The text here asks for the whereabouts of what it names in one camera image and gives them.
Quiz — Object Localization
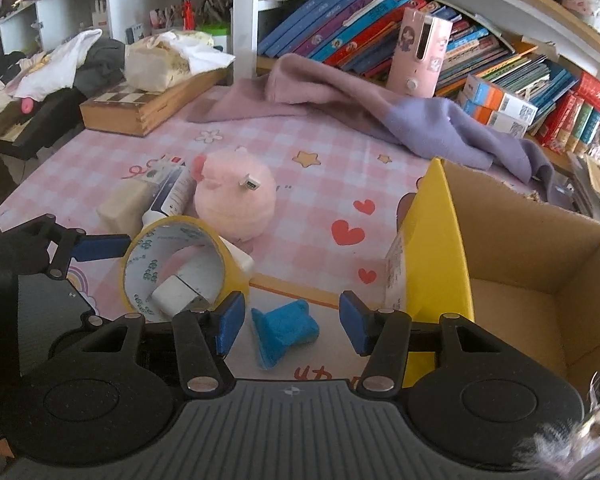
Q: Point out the white charger plug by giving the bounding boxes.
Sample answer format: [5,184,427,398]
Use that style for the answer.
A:
[149,246,228,318]

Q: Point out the yellow tape roll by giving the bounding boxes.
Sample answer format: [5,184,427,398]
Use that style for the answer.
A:
[120,216,254,322]

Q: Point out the beige eraser block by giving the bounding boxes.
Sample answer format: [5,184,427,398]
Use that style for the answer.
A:
[97,179,158,237]

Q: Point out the pink plush pig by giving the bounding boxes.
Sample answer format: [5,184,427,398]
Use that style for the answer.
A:
[192,146,276,242]

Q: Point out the white glue tube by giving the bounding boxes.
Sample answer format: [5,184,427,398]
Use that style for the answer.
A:
[142,165,195,228]

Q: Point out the yellow cardboard box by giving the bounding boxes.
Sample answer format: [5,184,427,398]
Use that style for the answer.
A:
[384,159,600,396]

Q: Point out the wooden chess box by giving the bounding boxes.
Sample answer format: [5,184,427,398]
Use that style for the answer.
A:
[80,70,227,138]

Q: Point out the pink checkered table mat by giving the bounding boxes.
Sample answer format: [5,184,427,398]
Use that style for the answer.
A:
[0,84,546,384]

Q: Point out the crumpled beige paper bag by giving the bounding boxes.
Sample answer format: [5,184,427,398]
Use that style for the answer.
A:
[123,30,235,93]

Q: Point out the orange white carton boxes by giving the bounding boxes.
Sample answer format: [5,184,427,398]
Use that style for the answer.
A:
[456,75,538,139]

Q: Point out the pink purple cloth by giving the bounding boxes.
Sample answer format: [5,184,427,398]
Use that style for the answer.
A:
[188,54,559,204]

